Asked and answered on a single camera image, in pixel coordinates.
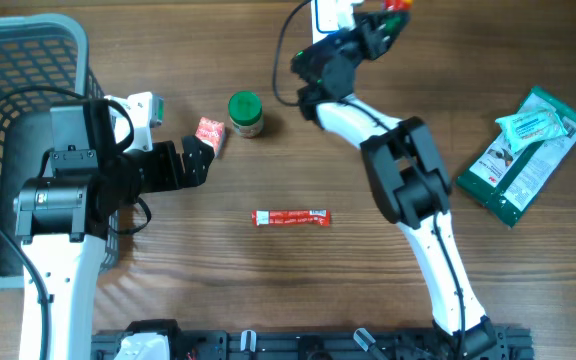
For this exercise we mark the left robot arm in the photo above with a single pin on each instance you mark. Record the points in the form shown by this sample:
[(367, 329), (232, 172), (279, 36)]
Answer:
[(64, 216)]

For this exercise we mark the red sauce bottle green cap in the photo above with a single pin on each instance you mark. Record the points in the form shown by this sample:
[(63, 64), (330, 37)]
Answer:
[(397, 5)]

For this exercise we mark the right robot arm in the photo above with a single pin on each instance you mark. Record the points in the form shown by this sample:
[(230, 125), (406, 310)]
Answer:
[(407, 177)]

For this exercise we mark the grey plastic mesh basket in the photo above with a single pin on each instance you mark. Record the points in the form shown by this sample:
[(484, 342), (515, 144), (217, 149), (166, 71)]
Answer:
[(44, 60)]

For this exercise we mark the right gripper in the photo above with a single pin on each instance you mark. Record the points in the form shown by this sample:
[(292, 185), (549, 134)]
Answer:
[(370, 38)]

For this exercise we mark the white barcode scanner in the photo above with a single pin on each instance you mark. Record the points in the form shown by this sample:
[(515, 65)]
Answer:
[(317, 34)]

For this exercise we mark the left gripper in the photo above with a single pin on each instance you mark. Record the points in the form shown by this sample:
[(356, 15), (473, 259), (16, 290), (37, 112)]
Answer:
[(196, 172)]

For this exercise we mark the mint wet wipes pack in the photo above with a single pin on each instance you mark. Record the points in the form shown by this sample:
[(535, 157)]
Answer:
[(525, 128)]

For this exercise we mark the orange snack packet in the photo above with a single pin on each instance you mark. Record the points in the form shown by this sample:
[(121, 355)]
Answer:
[(212, 133)]

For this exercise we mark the green 3M gloves package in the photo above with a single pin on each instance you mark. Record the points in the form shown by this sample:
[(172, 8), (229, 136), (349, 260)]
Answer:
[(507, 183)]

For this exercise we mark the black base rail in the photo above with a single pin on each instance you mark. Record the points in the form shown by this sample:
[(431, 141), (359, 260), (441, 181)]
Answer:
[(512, 344)]

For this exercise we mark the red snack bar wrapper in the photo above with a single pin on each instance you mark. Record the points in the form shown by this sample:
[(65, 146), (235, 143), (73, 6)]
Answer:
[(290, 217)]

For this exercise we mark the green lid spice jar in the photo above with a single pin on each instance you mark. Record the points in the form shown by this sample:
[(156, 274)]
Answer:
[(246, 114)]

